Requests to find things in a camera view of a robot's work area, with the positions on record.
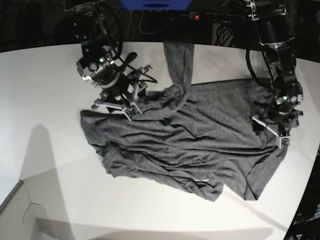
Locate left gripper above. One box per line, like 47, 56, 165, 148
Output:
249, 96, 304, 149

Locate blue box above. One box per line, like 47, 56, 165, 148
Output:
120, 0, 192, 11

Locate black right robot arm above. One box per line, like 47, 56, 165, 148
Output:
63, 0, 156, 121

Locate grey t-shirt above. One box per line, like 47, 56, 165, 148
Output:
80, 42, 287, 202

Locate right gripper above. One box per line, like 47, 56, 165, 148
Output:
76, 51, 152, 121

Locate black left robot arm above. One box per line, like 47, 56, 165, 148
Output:
244, 0, 304, 149

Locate black power strip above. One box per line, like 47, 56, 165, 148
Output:
188, 12, 245, 23

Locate grey cables behind table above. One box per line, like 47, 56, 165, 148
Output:
122, 7, 176, 40

